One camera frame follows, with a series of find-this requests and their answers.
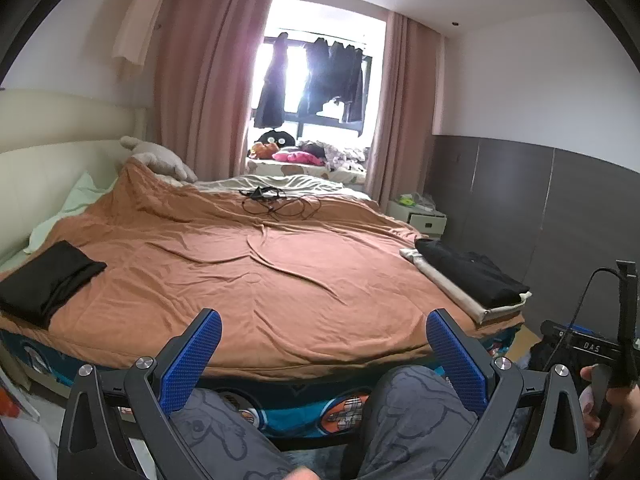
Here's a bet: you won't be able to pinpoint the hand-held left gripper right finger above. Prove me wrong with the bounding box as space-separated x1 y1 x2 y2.
426 309 593 480

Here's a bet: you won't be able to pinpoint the black cables with device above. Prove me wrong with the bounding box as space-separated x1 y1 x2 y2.
240 186 323 221

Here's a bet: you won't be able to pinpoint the black button jacket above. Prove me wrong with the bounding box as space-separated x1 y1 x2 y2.
414 238 532 308

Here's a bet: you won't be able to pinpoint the pile of loose clothes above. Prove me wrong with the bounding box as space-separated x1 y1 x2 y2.
300 140 371 171

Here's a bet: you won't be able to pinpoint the window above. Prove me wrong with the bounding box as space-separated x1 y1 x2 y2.
247 0 388 143

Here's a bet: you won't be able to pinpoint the pink curtain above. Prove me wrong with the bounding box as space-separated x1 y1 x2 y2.
152 0 276 183
365 10 446 206

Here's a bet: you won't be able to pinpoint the person's leg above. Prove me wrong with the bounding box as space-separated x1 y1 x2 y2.
357 365 481 480
167 385 311 480

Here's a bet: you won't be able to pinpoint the orange blanket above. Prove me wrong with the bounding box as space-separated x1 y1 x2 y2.
0 157 526 381

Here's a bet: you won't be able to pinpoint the black cable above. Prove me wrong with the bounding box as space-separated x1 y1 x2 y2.
542 267 621 376

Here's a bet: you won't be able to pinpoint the light green pillow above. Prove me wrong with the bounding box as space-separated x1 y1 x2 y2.
22 172 121 256

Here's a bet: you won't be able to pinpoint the pink cushion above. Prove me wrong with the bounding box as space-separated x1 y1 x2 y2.
272 149 321 165

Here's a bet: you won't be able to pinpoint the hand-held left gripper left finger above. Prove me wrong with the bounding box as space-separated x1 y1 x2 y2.
57 308 223 480

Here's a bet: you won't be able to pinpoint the beige plush toy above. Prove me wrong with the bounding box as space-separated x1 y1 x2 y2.
119 135 198 183

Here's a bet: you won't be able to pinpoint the black fluffy object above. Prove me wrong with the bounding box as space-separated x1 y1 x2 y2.
527 340 556 386

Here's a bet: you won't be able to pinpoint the person's right leg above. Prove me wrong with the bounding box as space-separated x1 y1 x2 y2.
357 365 481 480

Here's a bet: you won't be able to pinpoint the black round plush toy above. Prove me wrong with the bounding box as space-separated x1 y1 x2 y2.
254 129 296 148

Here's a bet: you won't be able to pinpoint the beige bed sheet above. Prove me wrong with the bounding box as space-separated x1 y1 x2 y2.
192 175 373 201

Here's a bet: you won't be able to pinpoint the cream bed headboard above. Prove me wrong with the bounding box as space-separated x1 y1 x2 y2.
0 87 151 261

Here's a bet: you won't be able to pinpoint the white nightstand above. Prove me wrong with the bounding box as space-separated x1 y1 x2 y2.
387 199 447 238

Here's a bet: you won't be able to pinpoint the person's left leg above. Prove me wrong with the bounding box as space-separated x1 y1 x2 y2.
167 385 311 480

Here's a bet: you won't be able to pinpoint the dark hanging garment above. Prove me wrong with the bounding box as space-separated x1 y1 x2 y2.
327 40 365 123
297 36 333 116
253 31 291 129

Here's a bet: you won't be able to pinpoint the black folded garment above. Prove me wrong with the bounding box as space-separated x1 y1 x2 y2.
0 240 108 331

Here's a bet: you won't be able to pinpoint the person's right hand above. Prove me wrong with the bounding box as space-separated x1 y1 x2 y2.
580 365 640 441

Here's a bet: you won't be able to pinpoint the cream folded cloth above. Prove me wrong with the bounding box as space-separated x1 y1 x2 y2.
399 247 532 326

